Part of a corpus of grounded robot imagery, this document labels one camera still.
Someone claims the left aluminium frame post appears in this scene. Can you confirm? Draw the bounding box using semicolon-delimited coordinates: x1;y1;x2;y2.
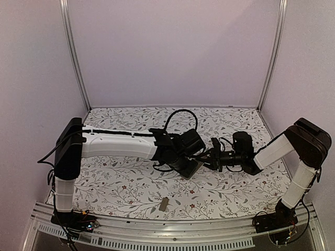
59;0;92;111

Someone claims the aluminium frame post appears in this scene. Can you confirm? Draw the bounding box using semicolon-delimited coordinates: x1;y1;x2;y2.
257;0;288;112
59;0;92;111

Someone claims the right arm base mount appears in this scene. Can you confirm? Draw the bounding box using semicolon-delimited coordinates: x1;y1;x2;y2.
252;200;298;233

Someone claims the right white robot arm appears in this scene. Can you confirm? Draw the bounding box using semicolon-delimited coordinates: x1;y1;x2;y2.
195;118;332;228

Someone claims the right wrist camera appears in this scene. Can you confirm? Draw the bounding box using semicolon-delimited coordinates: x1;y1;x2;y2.
211;138;226;155

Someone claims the floral patterned table mat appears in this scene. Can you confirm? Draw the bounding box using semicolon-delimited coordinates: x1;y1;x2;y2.
73;107;290;220

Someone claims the beige remote control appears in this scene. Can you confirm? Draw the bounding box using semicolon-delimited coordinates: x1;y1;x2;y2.
179;159;204;180

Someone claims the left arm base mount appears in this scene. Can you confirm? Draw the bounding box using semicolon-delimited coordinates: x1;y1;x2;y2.
51;210;99;232

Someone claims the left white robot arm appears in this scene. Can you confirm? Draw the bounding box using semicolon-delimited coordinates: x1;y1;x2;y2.
38;118;206;227

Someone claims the right aluminium frame post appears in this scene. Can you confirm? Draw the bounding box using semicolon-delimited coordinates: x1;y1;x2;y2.
257;0;288;112

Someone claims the front aluminium rail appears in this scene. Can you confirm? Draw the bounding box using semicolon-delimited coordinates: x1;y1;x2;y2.
23;203;327;250

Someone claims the beige battery cover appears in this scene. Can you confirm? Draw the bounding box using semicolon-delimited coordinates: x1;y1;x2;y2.
159;197;169;212

